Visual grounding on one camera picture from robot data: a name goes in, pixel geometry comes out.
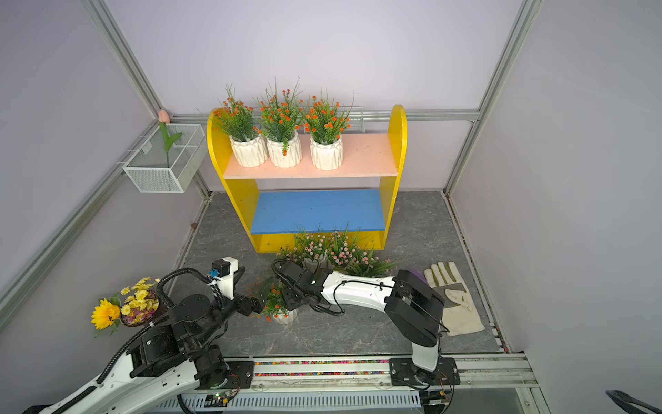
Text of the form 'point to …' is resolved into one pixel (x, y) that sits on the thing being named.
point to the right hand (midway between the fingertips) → (288, 295)
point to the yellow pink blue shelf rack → (281, 204)
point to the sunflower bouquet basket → (134, 306)
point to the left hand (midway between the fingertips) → (259, 276)
